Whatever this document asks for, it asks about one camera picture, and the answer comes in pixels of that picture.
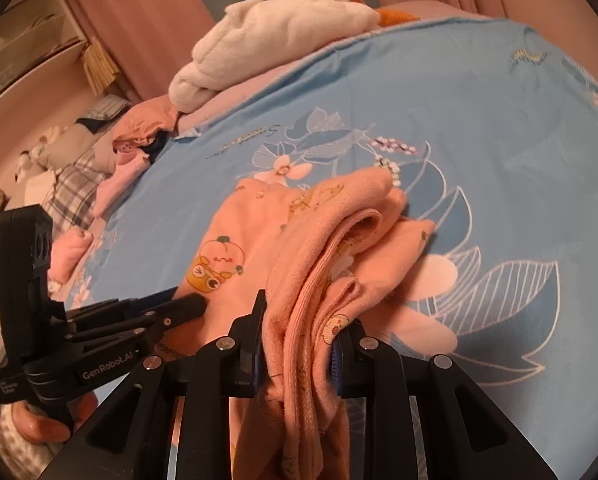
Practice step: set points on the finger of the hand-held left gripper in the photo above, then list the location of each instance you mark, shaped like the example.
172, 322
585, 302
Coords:
154, 298
184, 307

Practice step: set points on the light pink garment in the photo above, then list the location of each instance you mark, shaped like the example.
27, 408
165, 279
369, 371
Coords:
121, 180

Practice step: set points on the person's left forearm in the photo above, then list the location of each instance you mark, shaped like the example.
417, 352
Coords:
14, 452

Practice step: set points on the dark navy garment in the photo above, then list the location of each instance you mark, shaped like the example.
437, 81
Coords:
158, 146

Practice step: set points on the white plush blanket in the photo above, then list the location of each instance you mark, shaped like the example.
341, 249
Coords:
279, 35

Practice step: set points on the folded pink garment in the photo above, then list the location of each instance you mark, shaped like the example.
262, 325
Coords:
69, 255

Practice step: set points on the blue striped cloth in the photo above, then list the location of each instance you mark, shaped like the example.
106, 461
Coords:
104, 110

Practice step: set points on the person's left hand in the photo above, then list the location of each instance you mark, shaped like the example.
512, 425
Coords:
39, 425

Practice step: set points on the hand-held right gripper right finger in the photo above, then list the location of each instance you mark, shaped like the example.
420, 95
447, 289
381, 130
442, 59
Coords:
336, 362

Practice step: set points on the blue floral bed sheet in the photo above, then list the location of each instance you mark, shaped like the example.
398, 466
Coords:
479, 125

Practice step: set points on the crumpled salmon pink garment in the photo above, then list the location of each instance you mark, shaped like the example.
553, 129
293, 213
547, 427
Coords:
144, 120

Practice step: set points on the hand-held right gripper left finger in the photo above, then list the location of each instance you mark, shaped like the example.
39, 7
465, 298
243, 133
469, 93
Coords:
251, 350

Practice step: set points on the orange plush toy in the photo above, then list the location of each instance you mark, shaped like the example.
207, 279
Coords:
391, 16

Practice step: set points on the grey plaid cloth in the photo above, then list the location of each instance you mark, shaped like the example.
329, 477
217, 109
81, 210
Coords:
74, 185

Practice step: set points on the white shelf cabinet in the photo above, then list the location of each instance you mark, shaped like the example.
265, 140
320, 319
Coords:
29, 40

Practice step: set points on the orange printed baby garment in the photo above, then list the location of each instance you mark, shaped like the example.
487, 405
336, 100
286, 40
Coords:
299, 240

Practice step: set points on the pale pink blanket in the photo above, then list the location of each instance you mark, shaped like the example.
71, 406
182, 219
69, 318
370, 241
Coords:
239, 95

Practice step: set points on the straw tassel fringe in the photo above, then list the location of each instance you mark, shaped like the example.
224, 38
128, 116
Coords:
101, 67

